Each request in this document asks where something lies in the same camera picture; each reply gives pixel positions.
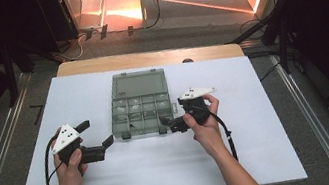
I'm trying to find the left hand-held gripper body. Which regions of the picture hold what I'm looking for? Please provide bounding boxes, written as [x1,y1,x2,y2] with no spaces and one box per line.
[48,118,108,170]

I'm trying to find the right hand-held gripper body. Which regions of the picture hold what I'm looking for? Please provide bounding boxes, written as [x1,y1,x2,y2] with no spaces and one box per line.
[163,83,223,135]

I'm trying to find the clear grey compartment box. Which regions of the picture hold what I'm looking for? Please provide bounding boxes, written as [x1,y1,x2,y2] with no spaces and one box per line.
[102,65,182,143]

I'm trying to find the person's right hand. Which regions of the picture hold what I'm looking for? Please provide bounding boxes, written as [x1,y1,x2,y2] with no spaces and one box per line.
[180,92,232,163]

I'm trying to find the person's left hand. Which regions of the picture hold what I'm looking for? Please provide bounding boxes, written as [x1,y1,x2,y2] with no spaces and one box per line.
[51,147,92,185]

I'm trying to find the white board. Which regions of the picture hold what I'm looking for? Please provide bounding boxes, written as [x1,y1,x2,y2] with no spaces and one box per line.
[0,39,309,185]

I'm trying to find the wooden table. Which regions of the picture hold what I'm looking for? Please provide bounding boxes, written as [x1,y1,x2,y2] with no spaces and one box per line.
[54,32,246,88]

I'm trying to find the black metal stand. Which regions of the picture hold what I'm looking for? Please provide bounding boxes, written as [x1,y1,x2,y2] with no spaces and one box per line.
[0,43,23,108]
[222,5,297,83]

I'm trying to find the black cabinet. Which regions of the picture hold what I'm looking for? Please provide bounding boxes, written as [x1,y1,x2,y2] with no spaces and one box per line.
[35,0,80,46]

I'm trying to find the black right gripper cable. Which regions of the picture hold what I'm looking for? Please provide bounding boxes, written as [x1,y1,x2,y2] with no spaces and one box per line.
[199,101,240,167]

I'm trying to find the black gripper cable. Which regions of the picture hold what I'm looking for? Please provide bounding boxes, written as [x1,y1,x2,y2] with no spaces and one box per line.
[199,101,240,167]
[36,132,69,185]

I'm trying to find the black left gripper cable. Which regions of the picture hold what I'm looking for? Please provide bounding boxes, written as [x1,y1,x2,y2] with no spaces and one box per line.
[36,132,69,185]

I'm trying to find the white and orange cables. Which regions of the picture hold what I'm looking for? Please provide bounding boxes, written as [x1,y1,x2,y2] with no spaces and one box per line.
[53,34,91,65]

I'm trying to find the black hanging cable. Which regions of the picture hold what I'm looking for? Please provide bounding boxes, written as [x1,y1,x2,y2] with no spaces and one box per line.
[140,0,168,30]

